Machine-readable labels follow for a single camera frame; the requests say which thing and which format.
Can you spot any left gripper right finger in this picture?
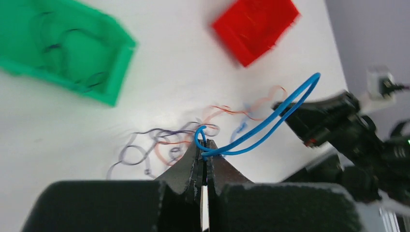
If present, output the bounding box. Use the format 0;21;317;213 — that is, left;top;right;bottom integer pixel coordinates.
206;155;252;232

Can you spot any red plastic bin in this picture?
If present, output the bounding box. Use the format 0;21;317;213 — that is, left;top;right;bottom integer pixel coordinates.
212;0;300;67

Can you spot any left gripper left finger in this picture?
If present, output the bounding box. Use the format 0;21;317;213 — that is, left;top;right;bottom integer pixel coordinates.
157;144;205;232

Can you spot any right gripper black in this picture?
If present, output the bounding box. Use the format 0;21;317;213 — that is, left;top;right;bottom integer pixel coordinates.
285;91;410;205

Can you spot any orange wire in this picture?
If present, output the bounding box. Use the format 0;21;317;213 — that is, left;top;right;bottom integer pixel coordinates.
155;86;288;165

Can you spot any green plastic bin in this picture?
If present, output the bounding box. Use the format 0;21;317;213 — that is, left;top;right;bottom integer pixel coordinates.
0;0;138;106

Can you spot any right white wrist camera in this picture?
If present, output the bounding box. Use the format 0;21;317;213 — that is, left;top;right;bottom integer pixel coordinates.
359;65;410;115

